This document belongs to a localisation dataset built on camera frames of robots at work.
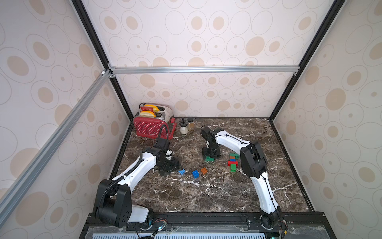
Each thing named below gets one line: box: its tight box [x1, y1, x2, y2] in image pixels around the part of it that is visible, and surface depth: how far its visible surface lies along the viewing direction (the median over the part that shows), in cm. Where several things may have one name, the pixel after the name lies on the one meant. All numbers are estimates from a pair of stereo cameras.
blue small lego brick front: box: [191, 169, 200, 179], surface depth 89 cm
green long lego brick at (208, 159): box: [204, 155, 215, 162], surface depth 96 cm
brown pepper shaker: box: [188, 122, 195, 132], surface depth 113 cm
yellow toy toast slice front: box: [139, 110, 157, 119], surface depth 97 cm
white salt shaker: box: [179, 118, 189, 135], surface depth 112 cm
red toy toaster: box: [133, 103, 178, 140], surface depth 102 cm
